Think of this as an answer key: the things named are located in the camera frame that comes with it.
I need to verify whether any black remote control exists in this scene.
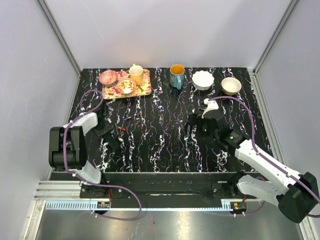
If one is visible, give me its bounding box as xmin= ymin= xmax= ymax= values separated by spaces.
xmin=104 ymin=135 xmax=121 ymax=151

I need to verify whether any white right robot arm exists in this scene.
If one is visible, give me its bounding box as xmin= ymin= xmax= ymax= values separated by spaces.
xmin=184 ymin=106 xmax=320 ymax=224

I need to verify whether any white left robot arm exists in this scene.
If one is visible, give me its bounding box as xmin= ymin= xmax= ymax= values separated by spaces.
xmin=48 ymin=104 xmax=110 ymax=198

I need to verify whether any floral rectangular tray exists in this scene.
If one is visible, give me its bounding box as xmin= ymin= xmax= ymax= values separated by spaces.
xmin=102 ymin=69 xmax=152 ymax=100

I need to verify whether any orange patterned bowl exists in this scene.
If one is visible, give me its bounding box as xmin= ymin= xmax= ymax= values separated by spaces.
xmin=116 ymin=78 xmax=137 ymax=95

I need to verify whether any white scalloped bowl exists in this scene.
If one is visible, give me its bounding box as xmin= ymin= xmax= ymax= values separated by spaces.
xmin=191 ymin=70 xmax=215 ymax=91

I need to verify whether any cream round bowl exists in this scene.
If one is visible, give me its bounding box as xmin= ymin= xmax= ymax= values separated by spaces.
xmin=221 ymin=77 xmax=242 ymax=96

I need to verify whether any pink patterned bowl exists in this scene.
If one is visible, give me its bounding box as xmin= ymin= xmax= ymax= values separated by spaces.
xmin=98 ymin=69 xmax=118 ymax=87

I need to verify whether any blue mug orange inside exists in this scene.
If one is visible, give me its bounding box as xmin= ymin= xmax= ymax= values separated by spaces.
xmin=170 ymin=64 xmax=185 ymax=90

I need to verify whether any yellow mug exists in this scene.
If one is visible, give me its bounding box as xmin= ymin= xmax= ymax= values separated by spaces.
xmin=129 ymin=64 xmax=144 ymax=86

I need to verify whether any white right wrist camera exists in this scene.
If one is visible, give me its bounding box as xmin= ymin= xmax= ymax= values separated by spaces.
xmin=201 ymin=98 xmax=219 ymax=119

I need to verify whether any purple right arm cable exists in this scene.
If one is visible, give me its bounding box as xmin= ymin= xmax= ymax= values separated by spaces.
xmin=208 ymin=95 xmax=320 ymax=218

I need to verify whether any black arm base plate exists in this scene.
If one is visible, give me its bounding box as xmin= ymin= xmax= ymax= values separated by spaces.
xmin=79 ymin=171 xmax=258 ymax=200

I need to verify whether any aluminium front rail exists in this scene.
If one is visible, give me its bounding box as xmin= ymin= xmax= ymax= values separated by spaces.
xmin=34 ymin=181 xmax=256 ymax=212

